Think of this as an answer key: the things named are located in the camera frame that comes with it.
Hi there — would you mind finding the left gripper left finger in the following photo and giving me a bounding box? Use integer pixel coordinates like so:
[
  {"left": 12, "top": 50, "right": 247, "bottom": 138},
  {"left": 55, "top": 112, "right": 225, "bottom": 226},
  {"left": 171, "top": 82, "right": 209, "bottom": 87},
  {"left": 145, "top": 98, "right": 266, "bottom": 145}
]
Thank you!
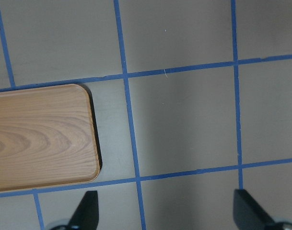
[{"left": 67, "top": 191, "right": 98, "bottom": 230}]

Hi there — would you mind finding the wooden tray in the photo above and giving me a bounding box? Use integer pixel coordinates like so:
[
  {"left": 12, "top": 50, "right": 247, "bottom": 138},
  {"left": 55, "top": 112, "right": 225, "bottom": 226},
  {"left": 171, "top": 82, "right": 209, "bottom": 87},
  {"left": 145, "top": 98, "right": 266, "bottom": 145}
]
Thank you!
[{"left": 0, "top": 84, "right": 101, "bottom": 192}]

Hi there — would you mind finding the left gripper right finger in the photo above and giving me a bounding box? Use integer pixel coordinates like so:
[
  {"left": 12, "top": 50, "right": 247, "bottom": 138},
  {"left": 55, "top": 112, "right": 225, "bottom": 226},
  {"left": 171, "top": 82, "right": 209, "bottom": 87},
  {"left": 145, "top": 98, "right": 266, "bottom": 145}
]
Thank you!
[{"left": 233, "top": 189, "right": 276, "bottom": 230}]

